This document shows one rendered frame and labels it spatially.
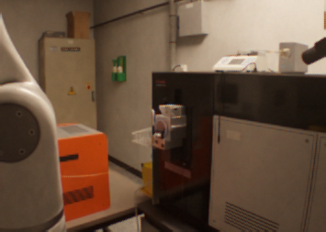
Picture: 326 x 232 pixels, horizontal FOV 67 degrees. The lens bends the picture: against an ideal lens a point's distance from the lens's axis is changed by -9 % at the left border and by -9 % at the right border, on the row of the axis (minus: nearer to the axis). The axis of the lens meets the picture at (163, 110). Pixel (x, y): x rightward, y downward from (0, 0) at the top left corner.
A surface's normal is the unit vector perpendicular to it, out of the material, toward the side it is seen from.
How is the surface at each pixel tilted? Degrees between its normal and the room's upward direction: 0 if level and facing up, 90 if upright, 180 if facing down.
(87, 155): 90
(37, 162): 94
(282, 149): 90
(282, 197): 90
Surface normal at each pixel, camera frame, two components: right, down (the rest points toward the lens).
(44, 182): 0.65, 0.15
